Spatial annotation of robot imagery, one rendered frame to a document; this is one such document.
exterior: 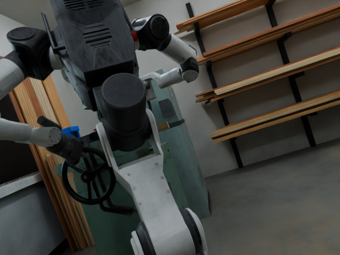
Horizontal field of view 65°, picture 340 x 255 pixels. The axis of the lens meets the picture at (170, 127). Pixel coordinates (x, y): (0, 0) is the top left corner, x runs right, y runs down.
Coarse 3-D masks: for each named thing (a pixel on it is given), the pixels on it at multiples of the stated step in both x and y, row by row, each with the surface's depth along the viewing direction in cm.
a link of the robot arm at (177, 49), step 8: (176, 40) 110; (168, 48) 109; (176, 48) 110; (184, 48) 113; (192, 48) 121; (168, 56) 114; (176, 56) 113; (184, 56) 114; (192, 56) 116; (184, 64) 117; (192, 64) 116; (184, 72) 119; (192, 72) 119; (192, 80) 124
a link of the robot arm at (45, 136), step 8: (40, 120) 100; (48, 120) 102; (40, 128) 100; (48, 128) 98; (56, 128) 100; (32, 136) 99; (40, 136) 97; (48, 136) 96; (56, 136) 100; (64, 136) 107; (40, 144) 101; (48, 144) 99; (56, 144) 104; (64, 144) 106; (56, 152) 106
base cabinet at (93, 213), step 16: (176, 176) 192; (112, 192) 148; (128, 192) 145; (176, 192) 180; (96, 208) 151; (96, 224) 152; (112, 224) 149; (128, 224) 147; (96, 240) 153; (112, 240) 150; (128, 240) 148
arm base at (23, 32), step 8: (8, 32) 88; (16, 32) 87; (24, 32) 88; (32, 32) 88; (40, 32) 90; (8, 40) 86; (16, 40) 85; (24, 40) 85; (32, 40) 86; (40, 40) 88; (48, 40) 91; (32, 48) 85; (40, 48) 88; (32, 56) 87; (40, 56) 89; (32, 64) 90; (40, 64) 90; (48, 64) 94; (40, 72) 92; (48, 72) 95
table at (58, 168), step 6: (144, 144) 140; (150, 144) 140; (138, 150) 142; (114, 156) 144; (78, 162) 151; (90, 162) 138; (102, 162) 137; (60, 168) 154; (72, 168) 152; (84, 168) 139; (60, 174) 154
